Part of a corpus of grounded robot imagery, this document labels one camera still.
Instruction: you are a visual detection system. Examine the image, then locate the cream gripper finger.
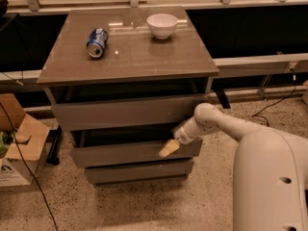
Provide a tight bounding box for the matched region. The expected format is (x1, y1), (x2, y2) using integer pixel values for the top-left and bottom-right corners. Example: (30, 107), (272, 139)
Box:
(159, 140), (180, 158)

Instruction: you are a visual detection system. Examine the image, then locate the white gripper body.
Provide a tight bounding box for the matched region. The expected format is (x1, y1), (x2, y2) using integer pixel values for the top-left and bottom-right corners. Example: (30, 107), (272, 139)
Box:
(172, 118), (197, 144)

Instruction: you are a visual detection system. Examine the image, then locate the grey drawer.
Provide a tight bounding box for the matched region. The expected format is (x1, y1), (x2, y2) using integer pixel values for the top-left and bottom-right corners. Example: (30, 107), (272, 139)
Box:
(70, 138), (204, 169)
(85, 159), (193, 184)
(51, 94), (207, 131)

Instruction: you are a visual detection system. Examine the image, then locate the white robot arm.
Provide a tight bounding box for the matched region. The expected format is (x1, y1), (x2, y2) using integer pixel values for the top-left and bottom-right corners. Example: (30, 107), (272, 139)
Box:
(159, 103), (308, 231)

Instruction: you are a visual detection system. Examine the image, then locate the grey top drawer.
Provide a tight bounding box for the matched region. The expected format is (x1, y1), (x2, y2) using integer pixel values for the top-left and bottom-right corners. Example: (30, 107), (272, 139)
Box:
(51, 94), (207, 131)

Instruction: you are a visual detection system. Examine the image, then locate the grey bottom drawer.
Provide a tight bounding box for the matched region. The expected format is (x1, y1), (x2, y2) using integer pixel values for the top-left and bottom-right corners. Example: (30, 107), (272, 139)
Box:
(85, 159), (193, 184)

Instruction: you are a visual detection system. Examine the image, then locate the grey drawer cabinet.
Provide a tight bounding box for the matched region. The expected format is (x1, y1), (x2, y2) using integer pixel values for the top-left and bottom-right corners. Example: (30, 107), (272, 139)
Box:
(36, 6), (220, 187)

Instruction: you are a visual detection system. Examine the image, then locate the white bowl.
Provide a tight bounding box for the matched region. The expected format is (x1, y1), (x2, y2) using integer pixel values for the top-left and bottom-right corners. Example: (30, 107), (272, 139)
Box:
(146, 13), (178, 39)

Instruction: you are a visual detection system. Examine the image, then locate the black stand leg left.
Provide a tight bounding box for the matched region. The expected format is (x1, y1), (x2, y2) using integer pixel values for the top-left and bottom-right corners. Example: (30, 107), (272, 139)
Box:
(46, 126), (63, 166)

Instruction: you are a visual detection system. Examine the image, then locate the blue soda can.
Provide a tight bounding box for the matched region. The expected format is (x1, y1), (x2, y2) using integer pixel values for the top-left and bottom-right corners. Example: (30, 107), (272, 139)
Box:
(87, 28), (109, 59)

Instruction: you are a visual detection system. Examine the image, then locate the brown cardboard box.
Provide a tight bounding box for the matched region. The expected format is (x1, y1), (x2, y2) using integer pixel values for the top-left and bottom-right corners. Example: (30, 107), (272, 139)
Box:
(0, 93), (50, 187)

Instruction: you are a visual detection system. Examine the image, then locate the black wall cable right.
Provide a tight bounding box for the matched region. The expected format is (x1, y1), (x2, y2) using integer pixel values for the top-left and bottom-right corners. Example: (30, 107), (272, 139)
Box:
(251, 68), (297, 127)

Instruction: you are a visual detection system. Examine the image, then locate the black floor cable left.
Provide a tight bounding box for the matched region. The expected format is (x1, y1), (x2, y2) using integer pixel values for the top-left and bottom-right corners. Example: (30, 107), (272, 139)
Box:
(0, 103), (60, 231)

